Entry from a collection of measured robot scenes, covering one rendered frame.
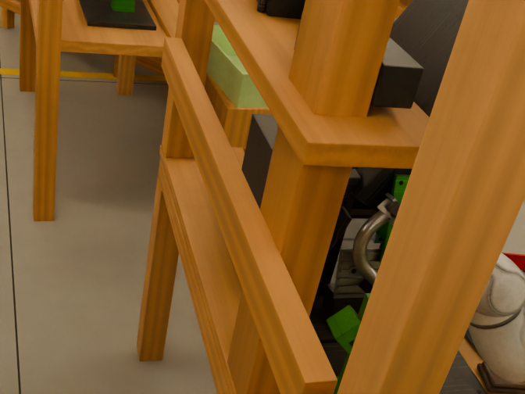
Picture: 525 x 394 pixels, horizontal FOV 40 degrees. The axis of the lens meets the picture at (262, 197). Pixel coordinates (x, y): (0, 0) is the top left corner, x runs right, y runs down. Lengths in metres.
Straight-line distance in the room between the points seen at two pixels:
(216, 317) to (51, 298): 1.46
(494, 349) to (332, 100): 0.54
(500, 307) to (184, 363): 1.77
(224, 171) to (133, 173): 2.48
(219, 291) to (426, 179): 1.03
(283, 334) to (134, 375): 1.70
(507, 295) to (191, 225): 0.99
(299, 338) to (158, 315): 1.61
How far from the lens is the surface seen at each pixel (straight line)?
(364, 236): 1.57
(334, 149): 1.04
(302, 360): 1.05
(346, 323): 1.36
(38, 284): 3.12
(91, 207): 3.59
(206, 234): 1.94
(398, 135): 1.11
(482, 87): 0.73
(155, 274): 2.53
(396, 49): 1.19
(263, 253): 1.23
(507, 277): 1.23
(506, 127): 0.75
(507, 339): 1.34
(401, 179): 1.60
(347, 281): 1.66
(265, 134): 1.70
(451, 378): 1.70
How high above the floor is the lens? 1.98
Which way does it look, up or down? 31 degrees down
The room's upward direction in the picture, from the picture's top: 12 degrees clockwise
